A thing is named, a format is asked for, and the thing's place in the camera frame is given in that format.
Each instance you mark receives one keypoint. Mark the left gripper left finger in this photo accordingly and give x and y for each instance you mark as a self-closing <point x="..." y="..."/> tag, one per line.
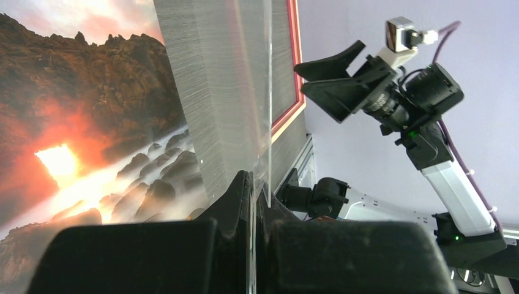
<point x="206" y="255"/>

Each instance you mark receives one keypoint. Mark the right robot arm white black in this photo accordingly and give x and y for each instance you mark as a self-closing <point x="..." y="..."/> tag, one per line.
<point x="468" y="234"/>

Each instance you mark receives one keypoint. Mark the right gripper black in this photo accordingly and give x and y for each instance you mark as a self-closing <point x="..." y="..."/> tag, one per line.
<point x="373" y="90"/>

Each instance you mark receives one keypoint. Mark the landscape sunset photo print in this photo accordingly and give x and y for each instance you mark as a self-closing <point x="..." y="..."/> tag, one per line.
<point x="92" y="127"/>

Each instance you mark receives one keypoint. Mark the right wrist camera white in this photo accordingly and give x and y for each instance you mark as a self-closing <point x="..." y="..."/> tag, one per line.
<point x="402" y="41"/>

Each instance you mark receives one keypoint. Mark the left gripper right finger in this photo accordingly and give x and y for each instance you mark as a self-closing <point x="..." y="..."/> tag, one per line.
<point x="302" y="249"/>

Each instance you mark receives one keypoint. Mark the transparent acrylic sheet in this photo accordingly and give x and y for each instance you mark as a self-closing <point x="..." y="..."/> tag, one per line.
<point x="220" y="53"/>

